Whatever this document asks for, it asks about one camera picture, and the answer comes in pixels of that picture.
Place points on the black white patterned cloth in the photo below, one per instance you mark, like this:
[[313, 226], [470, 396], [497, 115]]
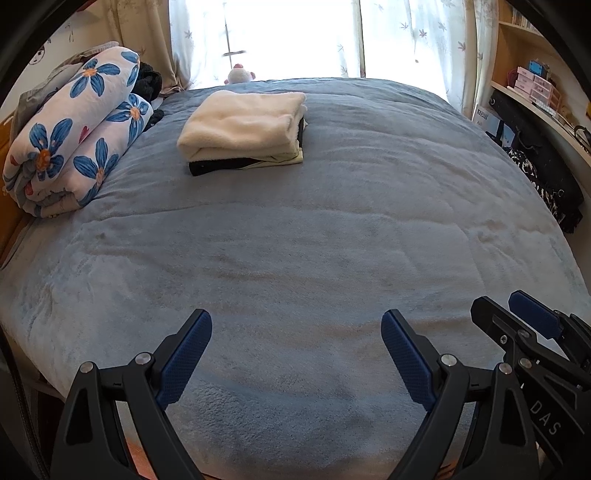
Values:
[[526, 168]]

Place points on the grey cloth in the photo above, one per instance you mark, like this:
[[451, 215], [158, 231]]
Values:
[[44, 87]]

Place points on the small blue box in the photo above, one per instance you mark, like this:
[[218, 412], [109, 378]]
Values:
[[537, 67]]

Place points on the blue fleece blanket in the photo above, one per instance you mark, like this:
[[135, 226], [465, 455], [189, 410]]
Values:
[[300, 254]]

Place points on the black headphones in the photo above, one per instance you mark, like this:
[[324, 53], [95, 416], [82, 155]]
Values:
[[581, 136]]

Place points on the white blue printed box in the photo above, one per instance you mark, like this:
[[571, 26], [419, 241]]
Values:
[[485, 120]]

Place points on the beige floral curtain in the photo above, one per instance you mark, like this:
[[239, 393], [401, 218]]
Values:
[[143, 37], [480, 46]]

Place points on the pink drawer organizer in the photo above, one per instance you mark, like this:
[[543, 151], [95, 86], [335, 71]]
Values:
[[531, 87]]

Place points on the pale yellow black garment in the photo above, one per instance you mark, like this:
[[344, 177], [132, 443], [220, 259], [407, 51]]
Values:
[[281, 159]]

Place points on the sheer leaf-print curtain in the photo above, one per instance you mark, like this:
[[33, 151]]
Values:
[[415, 41], [277, 37]]

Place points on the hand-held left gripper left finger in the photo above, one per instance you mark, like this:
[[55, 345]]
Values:
[[184, 360]]

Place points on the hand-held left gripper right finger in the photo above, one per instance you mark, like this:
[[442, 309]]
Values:
[[408, 364]]

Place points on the row of books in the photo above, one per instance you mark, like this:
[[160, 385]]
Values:
[[521, 18]]

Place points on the white pink plush toy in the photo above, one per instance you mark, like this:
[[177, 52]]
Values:
[[238, 74]]

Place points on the black clothes pile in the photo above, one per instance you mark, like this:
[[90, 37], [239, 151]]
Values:
[[150, 81]]

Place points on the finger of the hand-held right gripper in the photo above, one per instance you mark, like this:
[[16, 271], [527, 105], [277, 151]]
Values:
[[535, 314], [494, 318]]

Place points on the wooden shelf unit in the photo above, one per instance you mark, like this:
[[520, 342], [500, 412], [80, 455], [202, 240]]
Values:
[[508, 50]]

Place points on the cream fluffy cardigan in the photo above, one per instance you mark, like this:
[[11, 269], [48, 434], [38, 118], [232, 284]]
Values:
[[240, 122]]

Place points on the black hanging bag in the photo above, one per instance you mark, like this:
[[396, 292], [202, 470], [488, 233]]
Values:
[[549, 161]]

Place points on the cartoon wall sticker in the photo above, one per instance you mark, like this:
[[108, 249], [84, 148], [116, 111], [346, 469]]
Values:
[[37, 55]]

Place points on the blue floral rolled quilt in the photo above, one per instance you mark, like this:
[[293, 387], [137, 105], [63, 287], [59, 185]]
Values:
[[69, 138]]

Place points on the white curved desk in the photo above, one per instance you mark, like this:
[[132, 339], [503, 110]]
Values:
[[545, 120]]

